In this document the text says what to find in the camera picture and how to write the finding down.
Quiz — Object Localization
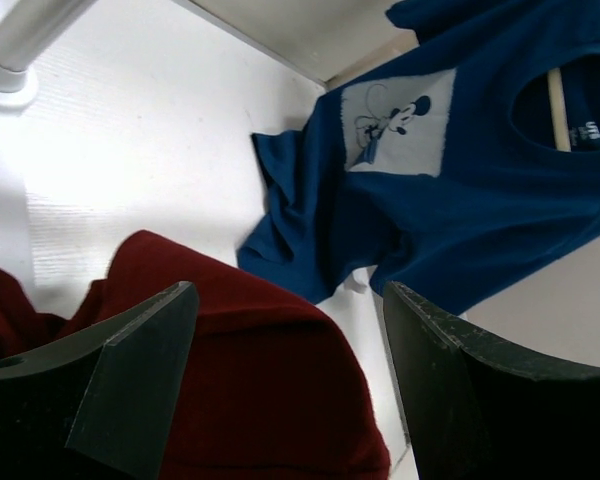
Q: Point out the wooden hanger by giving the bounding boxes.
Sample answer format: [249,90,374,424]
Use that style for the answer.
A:
[547,68,571,152]

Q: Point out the blue t-shirt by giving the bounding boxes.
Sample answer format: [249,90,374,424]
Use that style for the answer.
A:
[237,1,600,314]

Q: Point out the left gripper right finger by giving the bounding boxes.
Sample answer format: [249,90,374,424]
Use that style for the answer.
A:
[383,282,600,479]

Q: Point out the white clothes rack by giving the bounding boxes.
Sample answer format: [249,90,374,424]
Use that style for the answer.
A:
[0,0,94,115]

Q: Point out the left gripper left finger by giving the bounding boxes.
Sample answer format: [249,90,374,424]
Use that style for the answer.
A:
[0,282,199,479]

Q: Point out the dark red t-shirt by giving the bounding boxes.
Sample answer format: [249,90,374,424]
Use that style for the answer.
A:
[0,231,390,479]

